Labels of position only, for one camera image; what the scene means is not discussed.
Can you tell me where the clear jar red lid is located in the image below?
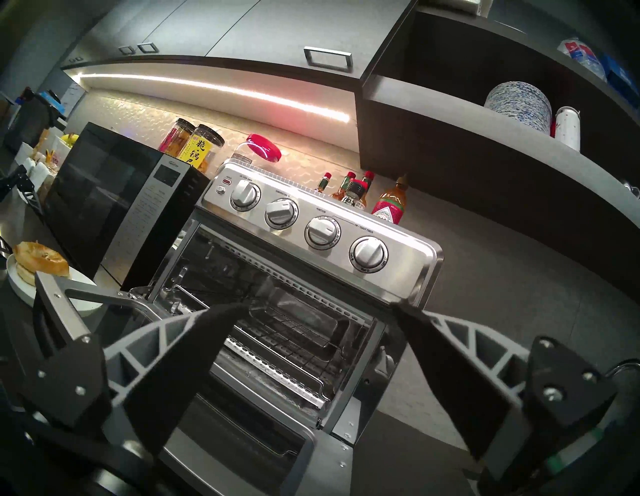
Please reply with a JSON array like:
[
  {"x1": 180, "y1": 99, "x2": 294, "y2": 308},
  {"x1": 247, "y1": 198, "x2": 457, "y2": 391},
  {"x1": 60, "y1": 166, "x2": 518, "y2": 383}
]
[{"x1": 222, "y1": 133, "x2": 282, "y2": 171}]

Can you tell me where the blue cardboard box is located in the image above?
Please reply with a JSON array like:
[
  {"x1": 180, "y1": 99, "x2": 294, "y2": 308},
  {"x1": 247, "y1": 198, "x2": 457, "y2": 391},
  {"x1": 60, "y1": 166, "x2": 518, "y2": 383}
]
[{"x1": 600, "y1": 54, "x2": 640, "y2": 98}]

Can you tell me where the red label snack jar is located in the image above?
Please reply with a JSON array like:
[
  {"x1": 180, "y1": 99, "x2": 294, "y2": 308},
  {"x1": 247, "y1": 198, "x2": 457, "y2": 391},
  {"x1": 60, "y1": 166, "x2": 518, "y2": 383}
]
[{"x1": 159, "y1": 118, "x2": 197, "y2": 153}]

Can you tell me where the black microwave oven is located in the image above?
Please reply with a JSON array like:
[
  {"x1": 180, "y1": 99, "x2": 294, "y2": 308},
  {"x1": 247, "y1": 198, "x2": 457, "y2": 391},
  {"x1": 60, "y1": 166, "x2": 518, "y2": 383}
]
[{"x1": 42, "y1": 121, "x2": 211, "y2": 293}]

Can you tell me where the under-cabinet light strip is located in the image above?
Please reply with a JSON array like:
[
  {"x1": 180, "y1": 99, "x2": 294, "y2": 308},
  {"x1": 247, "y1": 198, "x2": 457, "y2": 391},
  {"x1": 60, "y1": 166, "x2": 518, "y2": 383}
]
[{"x1": 77, "y1": 72, "x2": 352, "y2": 124}]

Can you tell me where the patterned plate stack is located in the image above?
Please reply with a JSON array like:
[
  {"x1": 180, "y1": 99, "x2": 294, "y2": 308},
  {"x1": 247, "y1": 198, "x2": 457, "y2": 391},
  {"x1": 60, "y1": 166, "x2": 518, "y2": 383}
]
[{"x1": 484, "y1": 81, "x2": 553, "y2": 135}]

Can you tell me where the large Tabasco sriracha bottle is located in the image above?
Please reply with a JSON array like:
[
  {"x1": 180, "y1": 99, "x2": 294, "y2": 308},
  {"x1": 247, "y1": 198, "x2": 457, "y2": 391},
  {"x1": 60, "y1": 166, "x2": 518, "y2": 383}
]
[{"x1": 371, "y1": 174, "x2": 408, "y2": 225}]

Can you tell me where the medium Tabasco sauce bottle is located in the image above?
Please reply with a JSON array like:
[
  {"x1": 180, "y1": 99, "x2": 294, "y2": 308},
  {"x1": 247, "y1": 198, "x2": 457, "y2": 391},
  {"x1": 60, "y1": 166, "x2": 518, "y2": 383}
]
[{"x1": 331, "y1": 171, "x2": 356, "y2": 200}]

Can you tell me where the glass toaster oven door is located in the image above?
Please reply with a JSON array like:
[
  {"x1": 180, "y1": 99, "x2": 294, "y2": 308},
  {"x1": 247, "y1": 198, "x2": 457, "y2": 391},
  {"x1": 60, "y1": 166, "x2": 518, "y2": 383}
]
[{"x1": 120, "y1": 286, "x2": 373, "y2": 496}]

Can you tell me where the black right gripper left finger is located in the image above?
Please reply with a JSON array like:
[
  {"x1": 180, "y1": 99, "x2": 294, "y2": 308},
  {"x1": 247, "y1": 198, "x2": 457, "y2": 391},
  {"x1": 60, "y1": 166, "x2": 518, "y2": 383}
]
[{"x1": 20, "y1": 272, "x2": 257, "y2": 458}]

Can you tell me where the dark open wall shelf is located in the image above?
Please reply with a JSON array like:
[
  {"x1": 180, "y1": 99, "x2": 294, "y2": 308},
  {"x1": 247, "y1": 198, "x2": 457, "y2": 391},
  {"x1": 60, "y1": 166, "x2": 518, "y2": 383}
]
[{"x1": 355, "y1": 0, "x2": 640, "y2": 281}]

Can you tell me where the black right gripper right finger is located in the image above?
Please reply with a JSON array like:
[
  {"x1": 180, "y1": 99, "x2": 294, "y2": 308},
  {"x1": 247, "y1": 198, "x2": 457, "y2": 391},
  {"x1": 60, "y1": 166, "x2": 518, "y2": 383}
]
[{"x1": 394, "y1": 304, "x2": 618, "y2": 482}]

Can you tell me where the dark crusted bagel half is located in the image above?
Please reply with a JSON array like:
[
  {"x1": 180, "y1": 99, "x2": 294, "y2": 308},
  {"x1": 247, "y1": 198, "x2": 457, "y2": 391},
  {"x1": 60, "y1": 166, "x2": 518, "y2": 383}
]
[{"x1": 14, "y1": 241, "x2": 71, "y2": 277}]

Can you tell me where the stainless steel toaster oven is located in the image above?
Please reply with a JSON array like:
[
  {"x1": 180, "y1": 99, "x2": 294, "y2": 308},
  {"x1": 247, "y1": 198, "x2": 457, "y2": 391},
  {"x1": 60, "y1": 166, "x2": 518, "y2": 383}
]
[{"x1": 150, "y1": 159, "x2": 445, "y2": 448}]

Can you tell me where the round white plate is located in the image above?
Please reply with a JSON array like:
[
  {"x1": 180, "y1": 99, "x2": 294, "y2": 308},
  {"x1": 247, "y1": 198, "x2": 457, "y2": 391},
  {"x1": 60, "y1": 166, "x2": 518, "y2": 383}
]
[{"x1": 6, "y1": 252, "x2": 103, "y2": 317}]

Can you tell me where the yellow label snack jar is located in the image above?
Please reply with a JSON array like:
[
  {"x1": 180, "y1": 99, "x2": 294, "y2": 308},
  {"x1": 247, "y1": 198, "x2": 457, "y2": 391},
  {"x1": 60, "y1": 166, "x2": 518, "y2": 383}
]
[{"x1": 177, "y1": 124, "x2": 226, "y2": 173}]

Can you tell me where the bottled water pack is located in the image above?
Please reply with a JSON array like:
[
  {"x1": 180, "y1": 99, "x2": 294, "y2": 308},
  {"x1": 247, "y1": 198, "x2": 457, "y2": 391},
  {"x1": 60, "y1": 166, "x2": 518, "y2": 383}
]
[{"x1": 556, "y1": 37, "x2": 608, "y2": 82}]

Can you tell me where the silver oven control knob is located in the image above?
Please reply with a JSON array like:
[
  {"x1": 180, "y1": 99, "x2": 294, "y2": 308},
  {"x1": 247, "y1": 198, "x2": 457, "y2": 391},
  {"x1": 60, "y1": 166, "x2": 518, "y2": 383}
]
[
  {"x1": 348, "y1": 236, "x2": 390, "y2": 274},
  {"x1": 264, "y1": 197, "x2": 300, "y2": 231},
  {"x1": 229, "y1": 178, "x2": 262, "y2": 213},
  {"x1": 304, "y1": 216, "x2": 342, "y2": 251}
]

